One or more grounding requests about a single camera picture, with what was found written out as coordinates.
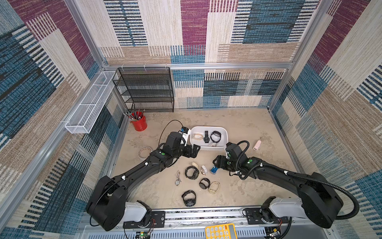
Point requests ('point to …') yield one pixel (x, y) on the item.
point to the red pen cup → (140, 124)
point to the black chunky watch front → (189, 202)
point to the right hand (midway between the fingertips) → (219, 165)
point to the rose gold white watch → (204, 170)
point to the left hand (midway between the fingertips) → (194, 145)
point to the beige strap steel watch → (194, 164)
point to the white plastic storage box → (209, 138)
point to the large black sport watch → (195, 174)
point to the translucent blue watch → (214, 170)
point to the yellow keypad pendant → (227, 231)
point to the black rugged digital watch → (218, 134)
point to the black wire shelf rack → (148, 88)
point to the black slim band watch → (204, 183)
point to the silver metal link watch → (177, 181)
